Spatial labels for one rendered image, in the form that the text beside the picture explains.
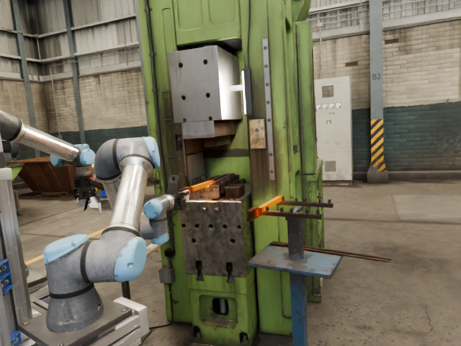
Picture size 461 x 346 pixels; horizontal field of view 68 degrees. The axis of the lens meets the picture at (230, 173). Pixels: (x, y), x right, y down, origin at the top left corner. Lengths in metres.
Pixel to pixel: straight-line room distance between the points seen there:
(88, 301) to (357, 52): 7.23
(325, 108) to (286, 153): 5.10
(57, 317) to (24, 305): 0.21
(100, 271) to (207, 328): 1.39
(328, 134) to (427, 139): 1.91
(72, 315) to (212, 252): 1.13
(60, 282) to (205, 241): 1.13
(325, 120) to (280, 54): 5.11
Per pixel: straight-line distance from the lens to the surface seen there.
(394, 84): 7.71
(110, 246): 1.00
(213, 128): 1.96
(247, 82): 2.02
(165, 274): 2.43
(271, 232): 2.13
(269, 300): 2.31
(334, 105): 7.07
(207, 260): 2.09
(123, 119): 9.86
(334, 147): 7.09
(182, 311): 2.57
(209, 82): 1.98
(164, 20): 2.32
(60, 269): 1.05
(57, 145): 1.61
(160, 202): 1.48
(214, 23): 2.19
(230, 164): 2.46
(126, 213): 1.07
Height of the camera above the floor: 1.33
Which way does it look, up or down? 8 degrees down
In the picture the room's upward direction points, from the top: 4 degrees counter-clockwise
